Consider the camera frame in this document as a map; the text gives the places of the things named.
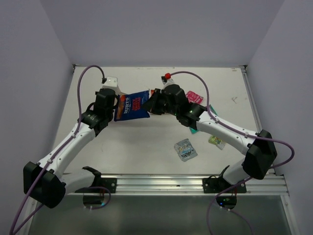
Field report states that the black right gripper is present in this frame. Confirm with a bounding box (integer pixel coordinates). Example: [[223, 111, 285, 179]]
[[142, 88, 179, 116]]

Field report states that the blue Burts chips bag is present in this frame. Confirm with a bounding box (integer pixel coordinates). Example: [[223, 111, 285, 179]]
[[114, 91, 150, 121]]

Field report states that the lilac paper bag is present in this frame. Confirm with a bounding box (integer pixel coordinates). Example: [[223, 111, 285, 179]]
[[115, 85, 127, 96]]

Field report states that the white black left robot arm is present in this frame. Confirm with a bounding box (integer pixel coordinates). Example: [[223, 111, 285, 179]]
[[23, 88, 117, 208]]

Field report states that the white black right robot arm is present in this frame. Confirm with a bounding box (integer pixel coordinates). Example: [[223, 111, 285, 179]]
[[142, 84, 277, 192]]

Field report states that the pink snack packet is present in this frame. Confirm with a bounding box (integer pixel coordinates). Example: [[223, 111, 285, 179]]
[[186, 91, 203, 104]]

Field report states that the green red candy packet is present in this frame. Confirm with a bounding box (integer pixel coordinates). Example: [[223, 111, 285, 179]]
[[189, 104, 217, 134]]

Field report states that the silver blue snack packet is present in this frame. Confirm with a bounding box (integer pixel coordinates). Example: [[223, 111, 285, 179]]
[[174, 139, 198, 162]]

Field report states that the yellow green snack packet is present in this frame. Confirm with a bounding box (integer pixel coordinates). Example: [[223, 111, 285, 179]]
[[208, 136, 226, 150]]

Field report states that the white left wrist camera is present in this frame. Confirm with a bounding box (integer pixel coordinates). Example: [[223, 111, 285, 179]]
[[102, 76, 118, 90]]

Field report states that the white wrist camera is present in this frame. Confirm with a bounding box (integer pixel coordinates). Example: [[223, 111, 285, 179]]
[[102, 76, 118, 90], [161, 73, 175, 87]]

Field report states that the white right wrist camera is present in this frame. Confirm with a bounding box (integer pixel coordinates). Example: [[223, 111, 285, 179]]
[[161, 73, 175, 87]]

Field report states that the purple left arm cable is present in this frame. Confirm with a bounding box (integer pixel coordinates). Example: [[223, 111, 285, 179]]
[[9, 65, 108, 235]]

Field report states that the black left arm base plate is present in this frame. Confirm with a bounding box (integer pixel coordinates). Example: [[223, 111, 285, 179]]
[[83, 177, 117, 194]]

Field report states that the aluminium front rail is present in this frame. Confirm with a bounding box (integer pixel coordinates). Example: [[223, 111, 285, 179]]
[[33, 173, 287, 196]]

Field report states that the aluminium rail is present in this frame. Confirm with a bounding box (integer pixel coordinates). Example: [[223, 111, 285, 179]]
[[33, 173, 287, 196], [240, 65, 277, 180]]

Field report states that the aluminium right side rail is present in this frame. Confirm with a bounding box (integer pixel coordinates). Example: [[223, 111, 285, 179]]
[[240, 65, 277, 180]]

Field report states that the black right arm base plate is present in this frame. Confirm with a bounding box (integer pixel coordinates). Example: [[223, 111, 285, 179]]
[[202, 176, 247, 193]]

